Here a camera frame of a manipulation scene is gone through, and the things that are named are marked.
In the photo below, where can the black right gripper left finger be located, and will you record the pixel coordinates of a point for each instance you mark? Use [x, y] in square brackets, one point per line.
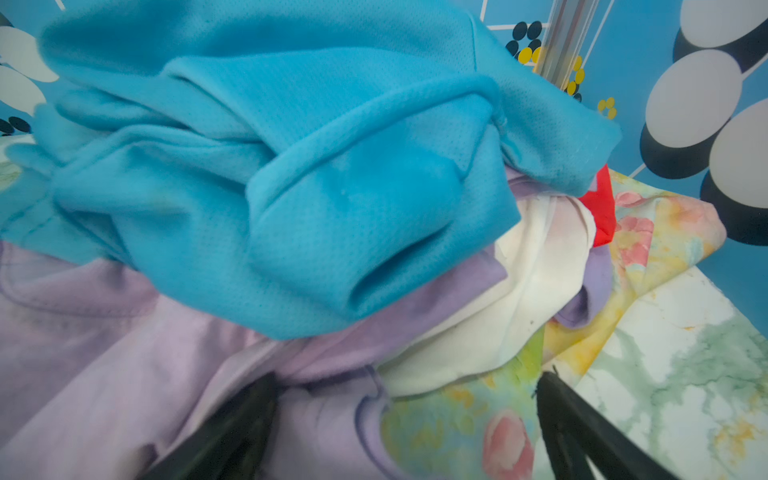
[228, 445]

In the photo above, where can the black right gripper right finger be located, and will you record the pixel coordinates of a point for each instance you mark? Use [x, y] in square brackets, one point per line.
[578, 438]

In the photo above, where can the white cloth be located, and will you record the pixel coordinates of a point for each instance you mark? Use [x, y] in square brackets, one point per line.
[545, 257]

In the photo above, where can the floral pastel cloth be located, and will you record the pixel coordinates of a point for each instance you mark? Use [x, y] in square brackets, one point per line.
[485, 425]

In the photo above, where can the lavender purple cloth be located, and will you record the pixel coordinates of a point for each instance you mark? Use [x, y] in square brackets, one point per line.
[102, 377]

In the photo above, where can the red cloth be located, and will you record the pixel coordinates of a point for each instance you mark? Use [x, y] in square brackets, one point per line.
[600, 202]

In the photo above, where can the turquoise mesh cloth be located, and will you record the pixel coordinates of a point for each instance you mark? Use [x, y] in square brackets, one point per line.
[290, 166]

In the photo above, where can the aluminium right corner post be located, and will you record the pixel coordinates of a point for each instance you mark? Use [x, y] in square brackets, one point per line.
[564, 35]

